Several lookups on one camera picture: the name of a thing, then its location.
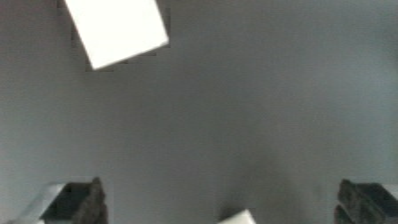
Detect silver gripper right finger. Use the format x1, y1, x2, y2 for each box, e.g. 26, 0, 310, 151
333, 179, 398, 224

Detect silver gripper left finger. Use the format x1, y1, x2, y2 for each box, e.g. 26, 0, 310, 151
15, 176, 110, 224

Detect white desk leg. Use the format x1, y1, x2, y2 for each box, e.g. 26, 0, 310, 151
63, 0, 168, 70

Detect white left side block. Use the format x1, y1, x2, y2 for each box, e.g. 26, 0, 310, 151
216, 209, 257, 224

